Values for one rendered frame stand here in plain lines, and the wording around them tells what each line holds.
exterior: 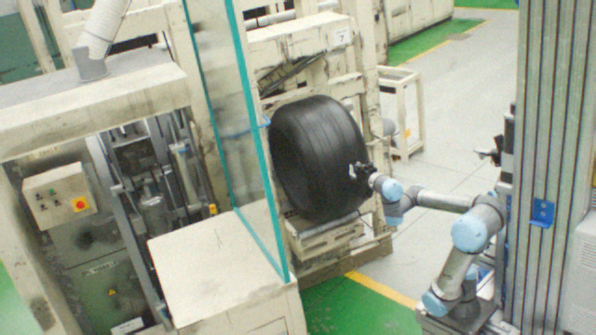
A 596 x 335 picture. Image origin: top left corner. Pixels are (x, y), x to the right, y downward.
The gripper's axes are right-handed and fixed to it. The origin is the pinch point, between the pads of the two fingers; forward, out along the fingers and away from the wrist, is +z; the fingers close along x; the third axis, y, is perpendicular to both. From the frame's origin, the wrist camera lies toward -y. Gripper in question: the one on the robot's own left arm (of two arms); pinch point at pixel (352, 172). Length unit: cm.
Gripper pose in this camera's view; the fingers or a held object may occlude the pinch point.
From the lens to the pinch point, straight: 226.9
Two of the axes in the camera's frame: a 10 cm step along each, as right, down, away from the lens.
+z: -3.8, -2.7, 8.8
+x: -9.0, 3.2, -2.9
